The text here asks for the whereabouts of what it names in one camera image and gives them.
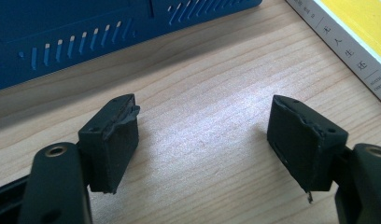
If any blue plastic file rack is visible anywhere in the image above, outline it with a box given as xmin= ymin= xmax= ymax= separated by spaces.
xmin=0 ymin=0 xmax=263 ymax=93

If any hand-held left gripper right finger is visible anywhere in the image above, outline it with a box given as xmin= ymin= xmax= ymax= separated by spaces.
xmin=266 ymin=94 xmax=349 ymax=203

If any yellow book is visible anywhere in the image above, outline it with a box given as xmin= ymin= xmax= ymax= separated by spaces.
xmin=285 ymin=0 xmax=381 ymax=109

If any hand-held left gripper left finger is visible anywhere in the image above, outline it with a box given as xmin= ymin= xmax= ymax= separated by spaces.
xmin=78 ymin=92 xmax=141 ymax=195

